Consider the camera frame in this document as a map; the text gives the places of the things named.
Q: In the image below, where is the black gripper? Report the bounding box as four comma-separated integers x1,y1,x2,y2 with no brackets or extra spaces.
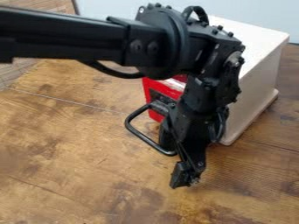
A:
158,51,244,189

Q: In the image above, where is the black metal drawer handle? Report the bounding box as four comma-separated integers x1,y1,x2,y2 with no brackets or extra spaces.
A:
123,101,176,157

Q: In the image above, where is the red wooden drawer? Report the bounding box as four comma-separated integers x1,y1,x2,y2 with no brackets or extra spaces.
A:
141,73,189,124

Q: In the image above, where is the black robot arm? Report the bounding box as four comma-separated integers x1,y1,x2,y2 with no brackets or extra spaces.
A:
0,3,244,188

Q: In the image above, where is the white wooden cabinet box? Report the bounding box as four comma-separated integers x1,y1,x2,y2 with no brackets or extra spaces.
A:
209,16,289,145

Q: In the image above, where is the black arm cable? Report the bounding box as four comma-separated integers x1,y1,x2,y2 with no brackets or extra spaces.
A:
78,59,146,81

